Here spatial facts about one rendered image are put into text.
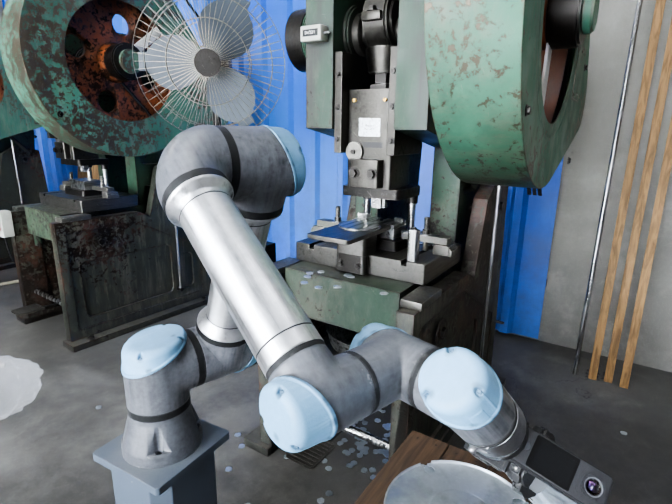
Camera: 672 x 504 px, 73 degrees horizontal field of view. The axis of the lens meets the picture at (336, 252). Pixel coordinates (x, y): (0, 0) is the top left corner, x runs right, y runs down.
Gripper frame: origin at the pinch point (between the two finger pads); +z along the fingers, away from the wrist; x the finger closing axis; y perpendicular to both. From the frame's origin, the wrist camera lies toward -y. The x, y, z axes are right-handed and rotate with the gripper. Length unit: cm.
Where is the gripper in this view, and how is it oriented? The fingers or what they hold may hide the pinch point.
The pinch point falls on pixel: (548, 478)
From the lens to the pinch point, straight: 81.1
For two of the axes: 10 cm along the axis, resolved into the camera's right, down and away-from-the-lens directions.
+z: 5.2, 5.7, 6.4
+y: -6.6, -2.1, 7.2
